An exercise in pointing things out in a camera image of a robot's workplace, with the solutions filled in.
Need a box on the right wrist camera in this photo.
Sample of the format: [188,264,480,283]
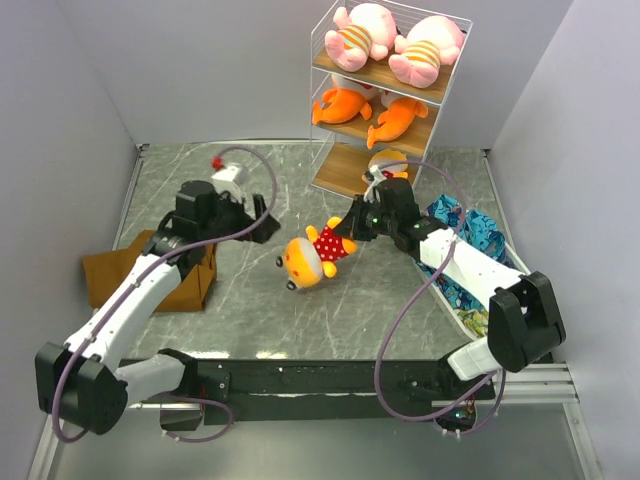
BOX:
[362,165,394,202]

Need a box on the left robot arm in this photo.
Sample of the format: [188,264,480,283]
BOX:
[35,180,280,443]

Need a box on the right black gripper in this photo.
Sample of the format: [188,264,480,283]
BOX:
[333,195,398,243]

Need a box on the yellow plush red dress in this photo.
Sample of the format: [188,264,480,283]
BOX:
[276,216,357,291]

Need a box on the brown folded cloth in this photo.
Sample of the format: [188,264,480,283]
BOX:
[82,230,217,313]

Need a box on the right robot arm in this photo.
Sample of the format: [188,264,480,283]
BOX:
[334,178,566,399]

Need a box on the blue shark print garment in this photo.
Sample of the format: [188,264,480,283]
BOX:
[425,194,510,313]

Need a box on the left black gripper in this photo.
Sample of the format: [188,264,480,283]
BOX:
[198,186,279,244]

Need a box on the white wire wooden shelf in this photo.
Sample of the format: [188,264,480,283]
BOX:
[310,1,473,196]

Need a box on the large pink striped plush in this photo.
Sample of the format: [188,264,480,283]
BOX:
[388,15,465,89]

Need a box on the white oval tray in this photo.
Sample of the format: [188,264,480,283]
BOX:
[424,239,531,346]

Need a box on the small pink striped plush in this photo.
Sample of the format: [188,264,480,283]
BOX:
[324,3,398,72]

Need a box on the orange shark plush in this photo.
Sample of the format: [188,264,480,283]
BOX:
[311,74,379,125]
[366,90,429,149]

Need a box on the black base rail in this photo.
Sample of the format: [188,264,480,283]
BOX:
[114,347,581,444]

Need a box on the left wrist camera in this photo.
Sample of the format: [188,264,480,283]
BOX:
[211,156,249,203]

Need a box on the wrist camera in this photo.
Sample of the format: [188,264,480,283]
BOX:
[211,156,249,203]
[362,165,394,202]

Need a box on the yellow plush polka dress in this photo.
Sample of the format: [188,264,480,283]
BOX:
[368,148,408,179]

